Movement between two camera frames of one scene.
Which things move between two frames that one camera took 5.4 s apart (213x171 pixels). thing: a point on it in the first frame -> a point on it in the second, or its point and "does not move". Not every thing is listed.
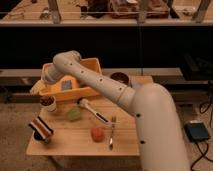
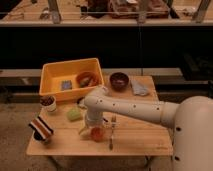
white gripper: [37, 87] -> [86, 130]
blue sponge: [66, 85] does not move
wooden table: [93, 125] does not move
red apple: [97, 134] does not move
